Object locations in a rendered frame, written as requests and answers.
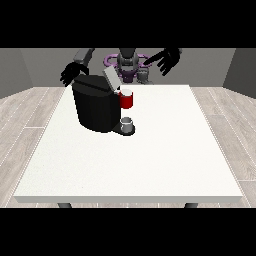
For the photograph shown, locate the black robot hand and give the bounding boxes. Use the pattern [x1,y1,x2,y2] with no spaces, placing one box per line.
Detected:
[143,48,183,77]
[59,61,90,88]

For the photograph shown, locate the black coffee machine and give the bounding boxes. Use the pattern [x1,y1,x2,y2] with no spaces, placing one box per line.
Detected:
[71,74,136,136]

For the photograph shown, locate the pale grey machine lid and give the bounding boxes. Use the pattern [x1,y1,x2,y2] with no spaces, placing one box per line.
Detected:
[102,65,122,92]

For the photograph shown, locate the small grey coffee pod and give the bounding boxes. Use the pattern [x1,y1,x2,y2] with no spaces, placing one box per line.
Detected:
[136,68,150,85]

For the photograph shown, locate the grey robot trunk purple rings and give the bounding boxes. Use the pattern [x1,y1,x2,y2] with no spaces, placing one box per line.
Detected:
[103,48,154,85]

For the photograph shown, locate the red pod holder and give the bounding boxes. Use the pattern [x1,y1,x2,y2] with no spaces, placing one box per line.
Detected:
[118,88,135,110]

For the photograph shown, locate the small grey cup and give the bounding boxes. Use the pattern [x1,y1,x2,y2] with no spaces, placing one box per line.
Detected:
[119,116,135,134]

